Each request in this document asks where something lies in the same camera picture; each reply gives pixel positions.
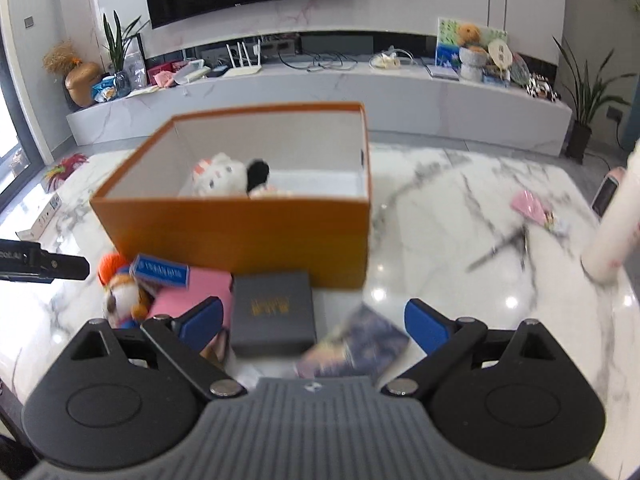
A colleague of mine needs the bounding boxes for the white marble tv cabinet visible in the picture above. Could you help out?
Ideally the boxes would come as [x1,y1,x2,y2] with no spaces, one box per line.
[66,35,572,157]

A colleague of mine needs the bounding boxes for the patterned round fan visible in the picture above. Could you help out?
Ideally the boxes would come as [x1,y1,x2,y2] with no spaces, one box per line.
[510,52,532,86]

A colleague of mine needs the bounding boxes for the thin dark metal tool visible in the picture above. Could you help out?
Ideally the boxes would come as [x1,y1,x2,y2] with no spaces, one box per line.
[466,226,532,274]

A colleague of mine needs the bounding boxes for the brown teddy bear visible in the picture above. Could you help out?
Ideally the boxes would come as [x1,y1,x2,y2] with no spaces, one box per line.
[457,23,483,48]

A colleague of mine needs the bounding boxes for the white plush cat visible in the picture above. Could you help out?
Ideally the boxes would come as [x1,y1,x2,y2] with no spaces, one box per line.
[179,152,249,197]

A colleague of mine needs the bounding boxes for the black cables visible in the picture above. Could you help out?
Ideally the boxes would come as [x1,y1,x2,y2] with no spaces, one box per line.
[280,50,358,72]

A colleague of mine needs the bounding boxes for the orange cardboard storage box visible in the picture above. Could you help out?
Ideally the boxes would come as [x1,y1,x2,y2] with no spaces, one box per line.
[90,102,372,290]

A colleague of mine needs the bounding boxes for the dark printed booklet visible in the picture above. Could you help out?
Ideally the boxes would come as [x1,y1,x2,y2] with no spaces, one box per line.
[295,304,411,379]

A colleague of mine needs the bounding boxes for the white tray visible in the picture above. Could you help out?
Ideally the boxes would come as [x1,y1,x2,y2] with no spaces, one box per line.
[172,59,211,83]

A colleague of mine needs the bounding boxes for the small blue card box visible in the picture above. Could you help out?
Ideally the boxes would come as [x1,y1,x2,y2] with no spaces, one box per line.
[130,253,192,289]

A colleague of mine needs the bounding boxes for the white router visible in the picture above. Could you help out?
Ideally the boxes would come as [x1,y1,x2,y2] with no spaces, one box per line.
[222,40,263,77]

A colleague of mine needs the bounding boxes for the green plant in glass vase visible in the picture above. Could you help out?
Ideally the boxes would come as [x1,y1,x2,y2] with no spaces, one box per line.
[101,11,148,96]

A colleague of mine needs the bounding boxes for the round paper fan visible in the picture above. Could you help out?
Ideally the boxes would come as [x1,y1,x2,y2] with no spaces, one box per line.
[487,40,513,70]

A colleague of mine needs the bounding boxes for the blue snack packet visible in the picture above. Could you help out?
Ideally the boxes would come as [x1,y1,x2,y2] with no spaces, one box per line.
[92,76,123,103]

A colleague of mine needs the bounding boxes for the dried yellow flowers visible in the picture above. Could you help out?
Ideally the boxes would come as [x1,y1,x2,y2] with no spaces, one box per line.
[42,40,81,73]

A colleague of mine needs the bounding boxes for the white floral lotion tube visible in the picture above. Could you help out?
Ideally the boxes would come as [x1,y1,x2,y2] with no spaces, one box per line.
[580,140,640,283]

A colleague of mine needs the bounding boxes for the dark grey gift box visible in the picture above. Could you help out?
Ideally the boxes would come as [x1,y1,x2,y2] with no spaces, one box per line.
[230,271,316,358]

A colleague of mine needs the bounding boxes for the pink phone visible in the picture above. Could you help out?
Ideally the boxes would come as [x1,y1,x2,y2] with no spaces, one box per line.
[591,167,627,217]

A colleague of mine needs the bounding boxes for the red box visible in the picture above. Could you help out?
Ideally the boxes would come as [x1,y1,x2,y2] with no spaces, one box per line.
[146,61,181,87]

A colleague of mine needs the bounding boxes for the grey knitted basket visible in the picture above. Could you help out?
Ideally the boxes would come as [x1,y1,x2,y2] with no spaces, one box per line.
[459,45,491,81]

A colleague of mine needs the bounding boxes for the white flat box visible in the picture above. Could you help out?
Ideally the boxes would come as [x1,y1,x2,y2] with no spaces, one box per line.
[15,194,63,241]

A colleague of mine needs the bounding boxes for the pink packet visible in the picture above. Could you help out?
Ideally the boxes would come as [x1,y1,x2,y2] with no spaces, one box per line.
[510,189,547,223]

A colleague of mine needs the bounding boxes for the black picture frame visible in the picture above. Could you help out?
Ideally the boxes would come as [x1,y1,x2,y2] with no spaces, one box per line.
[125,32,147,88]

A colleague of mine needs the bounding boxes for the colourful feather toy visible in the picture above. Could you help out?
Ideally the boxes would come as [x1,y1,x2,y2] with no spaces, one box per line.
[44,154,91,193]

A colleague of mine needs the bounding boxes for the tall plant in black pot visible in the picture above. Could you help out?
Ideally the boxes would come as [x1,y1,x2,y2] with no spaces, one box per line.
[552,35,636,163]

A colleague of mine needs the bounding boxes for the white corded device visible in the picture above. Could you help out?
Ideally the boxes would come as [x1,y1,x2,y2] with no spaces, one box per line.
[369,50,418,69]

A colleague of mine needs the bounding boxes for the orange-haired plush toy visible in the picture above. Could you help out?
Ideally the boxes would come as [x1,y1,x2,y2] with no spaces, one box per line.
[97,253,153,328]

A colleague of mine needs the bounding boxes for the pink box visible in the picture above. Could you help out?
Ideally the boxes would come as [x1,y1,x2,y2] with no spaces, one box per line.
[145,267,234,366]

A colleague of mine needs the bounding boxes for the silver laptop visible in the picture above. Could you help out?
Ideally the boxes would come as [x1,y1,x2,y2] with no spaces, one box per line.
[425,62,460,81]

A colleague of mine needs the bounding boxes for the cow print toy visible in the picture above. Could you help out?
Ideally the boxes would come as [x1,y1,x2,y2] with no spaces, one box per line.
[525,74,562,104]

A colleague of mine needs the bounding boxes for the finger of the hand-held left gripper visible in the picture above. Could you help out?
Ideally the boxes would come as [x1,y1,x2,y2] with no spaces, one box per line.
[28,253,91,284]

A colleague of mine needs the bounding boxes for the golden vase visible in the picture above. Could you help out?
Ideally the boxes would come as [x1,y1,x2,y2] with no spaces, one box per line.
[65,61,103,109]

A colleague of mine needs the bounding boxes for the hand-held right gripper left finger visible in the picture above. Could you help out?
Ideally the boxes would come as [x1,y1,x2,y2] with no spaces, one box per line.
[60,297,248,401]

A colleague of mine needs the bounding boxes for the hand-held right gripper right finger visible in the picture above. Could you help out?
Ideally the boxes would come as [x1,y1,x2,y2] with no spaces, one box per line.
[379,298,568,401]

